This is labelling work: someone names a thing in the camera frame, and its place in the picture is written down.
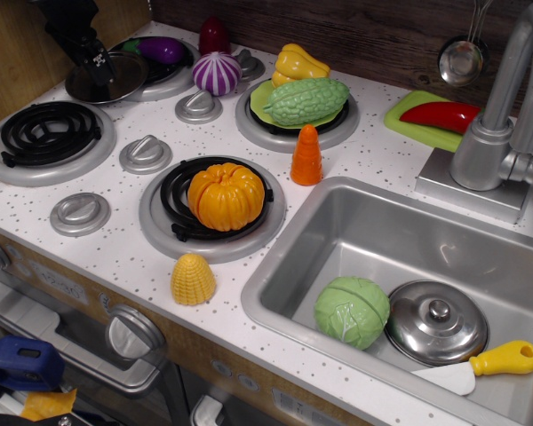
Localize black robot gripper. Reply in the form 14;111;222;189
33;0;116;86

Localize steel pot lid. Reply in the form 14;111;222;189
65;51;148;104

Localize back left stove burner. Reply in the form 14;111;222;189
111;38;200;102

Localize stove burner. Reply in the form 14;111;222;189
111;38;200;102
0;101;116;187
139;156;286;264
235;83;360;154

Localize front left stove burner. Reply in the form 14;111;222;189
0;101;116;187

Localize grey stove knob middle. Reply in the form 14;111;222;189
119;135;172;175

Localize grey stove knob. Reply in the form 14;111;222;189
235;49;266;82
119;135;172;175
175;90;223;124
50;193;111;237

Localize grey stove knob upper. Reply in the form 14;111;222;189
175;90;223;124

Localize grey stove knob front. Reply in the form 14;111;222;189
50;193;111;237

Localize grey stove knob back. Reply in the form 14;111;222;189
235;49;266;82

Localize front right stove burner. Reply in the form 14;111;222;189
139;156;286;264

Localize back right stove burner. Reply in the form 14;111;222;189
235;83;360;154

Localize steel lid in sink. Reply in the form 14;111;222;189
386;280;489;367

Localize purple toy eggplant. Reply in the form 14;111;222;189
122;36;186;65

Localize dark red toy vegetable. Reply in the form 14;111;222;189
198;16;232;55

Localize purple striped toy onion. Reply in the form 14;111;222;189
192;51;243;97

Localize light green toy plate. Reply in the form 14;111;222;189
251;81;344;130

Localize orange toy pumpkin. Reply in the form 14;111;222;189
187;162;266;232

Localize yellow toy bell pepper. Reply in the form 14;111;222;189
271;43;330;88

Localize green toy bitter gourd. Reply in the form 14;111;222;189
263;77;350;126

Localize orange toy carrot piece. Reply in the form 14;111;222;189
290;124;323;185

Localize yellow toy corn piece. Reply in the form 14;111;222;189
171;253;217;306

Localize green toy cutting board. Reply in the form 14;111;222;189
384;91;462;153

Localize blue clamp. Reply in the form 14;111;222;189
0;335;65;391

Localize grey toy sink basin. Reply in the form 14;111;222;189
242;177;533;425

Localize yellow cloth piece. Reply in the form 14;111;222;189
20;390;77;422

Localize green toy cabbage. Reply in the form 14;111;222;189
314;276;390;351

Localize red toy chili pepper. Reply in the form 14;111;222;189
400;101;483;135

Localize hanging steel ladle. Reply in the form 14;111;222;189
437;0;493;87

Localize silver toy faucet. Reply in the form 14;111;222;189
416;3;533;223

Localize silver oven door handle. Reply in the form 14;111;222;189
0;231;169;399

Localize yellow handled toy knife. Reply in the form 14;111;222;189
412;340;533;396

